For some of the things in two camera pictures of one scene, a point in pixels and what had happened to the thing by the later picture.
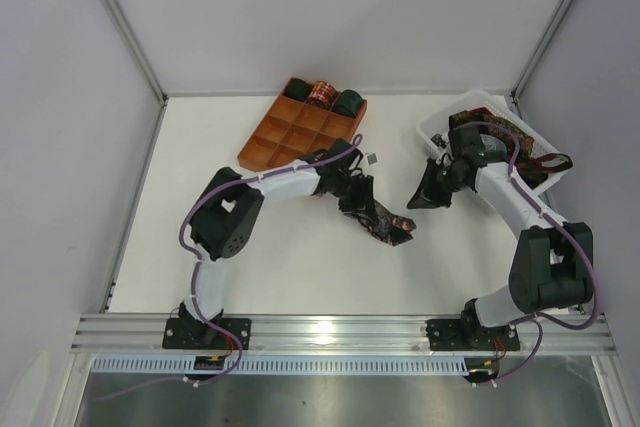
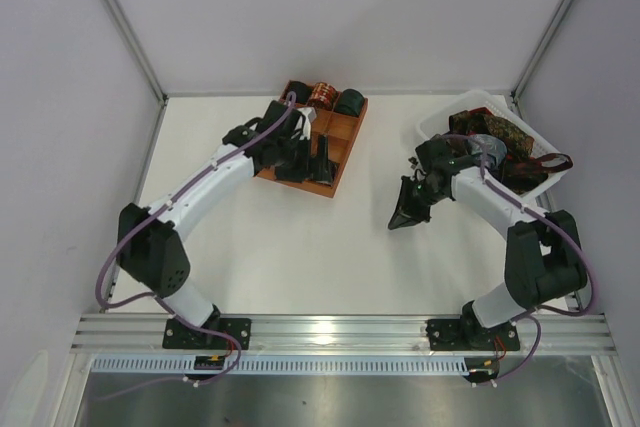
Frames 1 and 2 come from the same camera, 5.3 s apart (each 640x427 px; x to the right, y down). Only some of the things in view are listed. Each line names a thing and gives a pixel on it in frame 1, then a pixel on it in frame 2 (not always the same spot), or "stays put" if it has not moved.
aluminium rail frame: x=339 y=334 stays put
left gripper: x=358 y=192 to x=304 y=160
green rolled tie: x=347 y=102 stays put
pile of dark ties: x=517 y=144 stays put
